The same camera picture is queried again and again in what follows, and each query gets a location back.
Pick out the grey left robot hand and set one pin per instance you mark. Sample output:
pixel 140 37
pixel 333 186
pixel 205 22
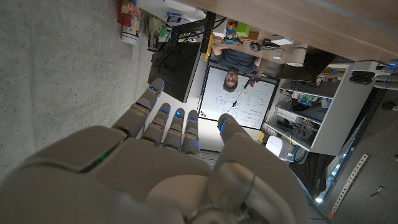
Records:
pixel 388 76

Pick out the black computer mouse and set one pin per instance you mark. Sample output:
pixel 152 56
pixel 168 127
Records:
pixel 255 47

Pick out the brown brick block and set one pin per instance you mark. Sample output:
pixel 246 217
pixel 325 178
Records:
pixel 252 37

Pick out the white wipes canister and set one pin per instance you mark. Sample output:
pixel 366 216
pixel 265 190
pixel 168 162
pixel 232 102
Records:
pixel 130 31

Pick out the black computer monitor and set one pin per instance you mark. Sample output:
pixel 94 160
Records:
pixel 177 71

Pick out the red snack bag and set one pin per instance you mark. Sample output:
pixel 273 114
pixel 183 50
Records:
pixel 124 18

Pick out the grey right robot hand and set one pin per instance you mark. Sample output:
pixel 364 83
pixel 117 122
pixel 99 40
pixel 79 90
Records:
pixel 140 174

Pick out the white shelf unit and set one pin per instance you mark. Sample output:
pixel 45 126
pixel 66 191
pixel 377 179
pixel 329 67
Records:
pixel 342 118

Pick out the white perforated rail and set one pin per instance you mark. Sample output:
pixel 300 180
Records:
pixel 348 186

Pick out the multicolour puzzle cube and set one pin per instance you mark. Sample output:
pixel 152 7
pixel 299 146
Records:
pixel 230 31

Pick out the whiteboard with black frame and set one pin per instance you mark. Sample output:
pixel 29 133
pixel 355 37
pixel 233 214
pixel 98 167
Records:
pixel 248 105

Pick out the green cube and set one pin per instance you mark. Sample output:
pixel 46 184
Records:
pixel 242 29

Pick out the black stapler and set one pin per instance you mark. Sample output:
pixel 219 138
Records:
pixel 270 45

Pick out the small white square box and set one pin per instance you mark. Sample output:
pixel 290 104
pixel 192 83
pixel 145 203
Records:
pixel 281 40

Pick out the white paper cup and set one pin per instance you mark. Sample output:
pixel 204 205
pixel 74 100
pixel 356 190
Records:
pixel 298 56

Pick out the white router box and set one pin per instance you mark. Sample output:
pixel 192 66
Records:
pixel 275 146

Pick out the colourful stacking rings toy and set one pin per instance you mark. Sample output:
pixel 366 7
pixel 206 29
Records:
pixel 217 40

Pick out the dark bottle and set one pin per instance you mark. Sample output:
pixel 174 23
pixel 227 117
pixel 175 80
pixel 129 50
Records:
pixel 153 31

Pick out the seated man in grey shirt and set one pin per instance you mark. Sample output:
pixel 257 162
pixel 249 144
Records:
pixel 236 60

